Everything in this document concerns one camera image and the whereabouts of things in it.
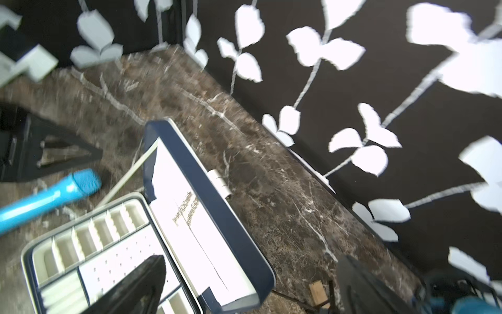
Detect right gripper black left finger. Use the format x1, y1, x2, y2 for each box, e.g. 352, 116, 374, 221
84, 255, 166, 314

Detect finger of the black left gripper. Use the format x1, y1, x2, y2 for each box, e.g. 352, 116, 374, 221
1, 103, 103, 183

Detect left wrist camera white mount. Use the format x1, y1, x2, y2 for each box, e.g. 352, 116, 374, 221
1, 5, 59, 86

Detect cyan ball on tripod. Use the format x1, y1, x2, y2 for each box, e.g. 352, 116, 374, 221
427, 294, 502, 314

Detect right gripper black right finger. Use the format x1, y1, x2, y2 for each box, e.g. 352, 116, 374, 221
337, 255, 416, 314

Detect cyan marker pen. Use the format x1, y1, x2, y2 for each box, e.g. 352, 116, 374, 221
1, 169, 101, 234

